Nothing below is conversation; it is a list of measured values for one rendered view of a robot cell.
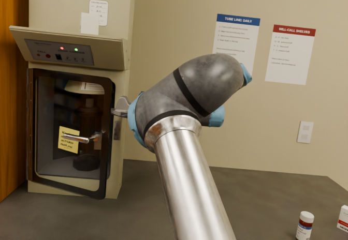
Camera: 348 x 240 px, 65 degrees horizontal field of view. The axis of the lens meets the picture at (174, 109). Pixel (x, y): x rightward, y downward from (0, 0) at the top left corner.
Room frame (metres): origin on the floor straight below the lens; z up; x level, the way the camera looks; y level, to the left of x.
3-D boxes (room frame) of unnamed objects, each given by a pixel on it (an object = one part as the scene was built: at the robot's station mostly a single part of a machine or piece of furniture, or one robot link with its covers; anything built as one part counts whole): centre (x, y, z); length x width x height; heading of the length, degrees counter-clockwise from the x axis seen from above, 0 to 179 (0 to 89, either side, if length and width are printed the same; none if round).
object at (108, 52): (0.86, 0.33, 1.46); 0.32 x 0.11 x 0.10; 93
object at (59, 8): (1.04, 0.34, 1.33); 0.32 x 0.25 x 0.77; 93
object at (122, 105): (0.82, 0.16, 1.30); 0.09 x 0.03 x 0.06; 93
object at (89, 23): (0.86, 0.28, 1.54); 0.05 x 0.05 x 0.06; 22
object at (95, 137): (0.81, 0.28, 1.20); 0.10 x 0.05 x 0.03; 74
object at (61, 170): (0.85, 0.34, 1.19); 0.30 x 0.01 x 0.40; 74
